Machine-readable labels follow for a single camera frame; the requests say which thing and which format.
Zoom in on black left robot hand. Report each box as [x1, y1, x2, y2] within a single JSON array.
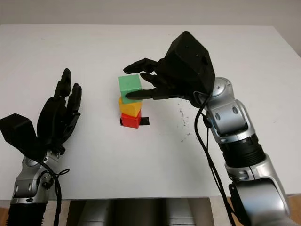
[[36, 68, 82, 153]]

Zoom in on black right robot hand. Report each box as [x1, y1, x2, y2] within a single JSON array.
[[123, 57, 210, 109]]

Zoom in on green wooden block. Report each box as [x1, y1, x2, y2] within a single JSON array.
[[118, 74, 143, 105]]

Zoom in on yellow wooden block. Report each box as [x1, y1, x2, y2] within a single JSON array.
[[118, 97, 143, 118]]

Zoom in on red wooden block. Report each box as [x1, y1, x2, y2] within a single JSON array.
[[120, 111, 142, 129]]

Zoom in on black tape strip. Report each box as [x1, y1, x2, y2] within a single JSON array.
[[119, 117, 150, 127]]

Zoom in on dark grey robot torso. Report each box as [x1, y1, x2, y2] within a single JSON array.
[[68, 199, 210, 226]]

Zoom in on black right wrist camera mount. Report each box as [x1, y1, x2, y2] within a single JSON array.
[[163, 30, 216, 95]]

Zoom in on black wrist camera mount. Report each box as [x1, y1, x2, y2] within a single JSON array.
[[0, 113, 47, 161], [163, 30, 216, 95]]

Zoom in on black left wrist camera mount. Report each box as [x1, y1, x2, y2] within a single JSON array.
[[0, 113, 47, 161]]

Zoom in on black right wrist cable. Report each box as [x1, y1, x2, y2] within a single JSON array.
[[192, 90, 238, 226]]

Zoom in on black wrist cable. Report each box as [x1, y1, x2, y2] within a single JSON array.
[[37, 160, 70, 226], [192, 90, 238, 226]]

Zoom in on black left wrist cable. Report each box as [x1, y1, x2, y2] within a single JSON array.
[[37, 160, 70, 226]]

